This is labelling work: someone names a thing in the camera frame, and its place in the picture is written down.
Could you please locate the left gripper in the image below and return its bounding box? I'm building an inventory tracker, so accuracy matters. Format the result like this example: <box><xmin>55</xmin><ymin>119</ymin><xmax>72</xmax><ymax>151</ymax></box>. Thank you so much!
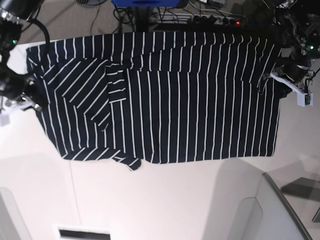
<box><xmin>273</xmin><ymin>80</ymin><xmax>292</xmax><ymax>99</ymax></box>

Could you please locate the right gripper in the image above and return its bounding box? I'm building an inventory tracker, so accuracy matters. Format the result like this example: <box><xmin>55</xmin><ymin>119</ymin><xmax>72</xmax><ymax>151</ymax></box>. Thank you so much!
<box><xmin>17</xmin><ymin>79</ymin><xmax>48</xmax><ymax>112</ymax></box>

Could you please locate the navy white striped t-shirt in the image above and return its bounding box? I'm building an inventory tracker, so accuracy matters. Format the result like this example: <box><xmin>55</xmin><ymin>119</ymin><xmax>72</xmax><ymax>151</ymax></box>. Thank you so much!
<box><xmin>26</xmin><ymin>32</ymin><xmax>281</xmax><ymax>170</ymax></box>

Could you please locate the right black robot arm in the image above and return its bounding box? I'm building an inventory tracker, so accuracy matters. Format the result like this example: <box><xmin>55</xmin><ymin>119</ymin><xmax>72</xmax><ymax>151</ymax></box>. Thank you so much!
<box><xmin>0</xmin><ymin>0</ymin><xmax>50</xmax><ymax>115</ymax></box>

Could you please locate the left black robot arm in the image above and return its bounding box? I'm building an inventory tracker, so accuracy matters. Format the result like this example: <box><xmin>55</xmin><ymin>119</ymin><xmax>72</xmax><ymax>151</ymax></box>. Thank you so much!
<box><xmin>264</xmin><ymin>0</ymin><xmax>320</xmax><ymax>107</ymax></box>

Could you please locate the black power strip red light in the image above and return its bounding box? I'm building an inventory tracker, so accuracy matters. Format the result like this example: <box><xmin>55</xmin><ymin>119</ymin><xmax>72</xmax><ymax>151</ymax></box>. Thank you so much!
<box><xmin>190</xmin><ymin>15</ymin><xmax>242</xmax><ymax>27</ymax></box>

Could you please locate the blue bin under table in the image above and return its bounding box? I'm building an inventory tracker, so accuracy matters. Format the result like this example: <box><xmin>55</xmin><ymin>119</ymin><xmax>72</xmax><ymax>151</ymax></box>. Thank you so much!
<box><xmin>111</xmin><ymin>0</ymin><xmax>180</xmax><ymax>8</ymax></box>

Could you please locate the white slotted panel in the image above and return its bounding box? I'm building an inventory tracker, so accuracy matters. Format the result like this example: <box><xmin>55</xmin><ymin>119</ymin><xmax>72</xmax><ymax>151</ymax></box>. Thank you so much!
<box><xmin>53</xmin><ymin>224</ymin><xmax>112</xmax><ymax>240</ymax></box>

